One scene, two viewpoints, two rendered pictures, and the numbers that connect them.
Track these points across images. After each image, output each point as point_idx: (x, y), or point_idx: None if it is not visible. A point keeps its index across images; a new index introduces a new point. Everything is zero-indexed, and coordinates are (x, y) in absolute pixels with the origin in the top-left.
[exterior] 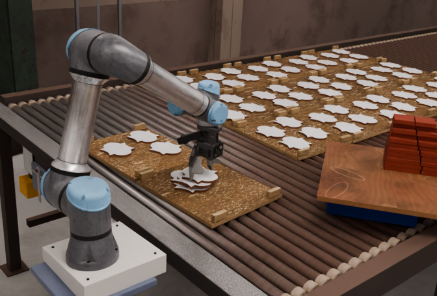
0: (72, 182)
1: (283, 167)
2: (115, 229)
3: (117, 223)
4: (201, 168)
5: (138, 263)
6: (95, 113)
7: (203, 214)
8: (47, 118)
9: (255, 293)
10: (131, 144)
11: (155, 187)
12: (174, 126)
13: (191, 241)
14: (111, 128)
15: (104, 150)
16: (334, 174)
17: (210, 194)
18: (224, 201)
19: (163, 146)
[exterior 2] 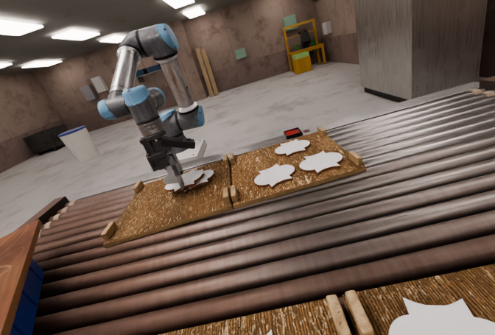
0: (171, 109)
1: (132, 298)
2: (190, 154)
3: (195, 154)
4: (166, 166)
5: None
6: (167, 80)
7: (153, 183)
8: (420, 111)
9: (93, 192)
10: (306, 155)
11: (209, 166)
12: (383, 202)
13: (148, 179)
14: (379, 146)
15: (292, 140)
16: (7, 258)
17: (167, 191)
18: (150, 196)
19: (279, 173)
